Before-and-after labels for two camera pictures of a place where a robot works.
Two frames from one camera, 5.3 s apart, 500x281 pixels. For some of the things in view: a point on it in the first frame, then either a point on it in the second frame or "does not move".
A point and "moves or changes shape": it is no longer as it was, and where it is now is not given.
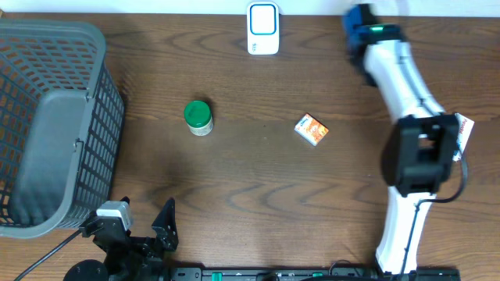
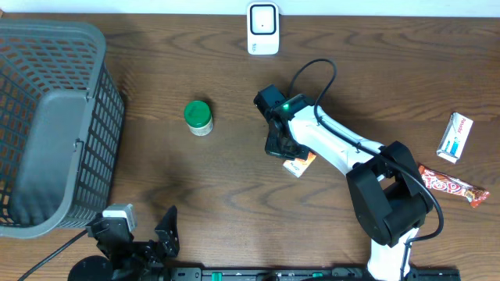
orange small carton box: x=311 y=129 moves or changes shape
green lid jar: x=198 y=117 does not move
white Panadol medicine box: x=465 y=128 does not move
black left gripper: x=154 y=254 does not move
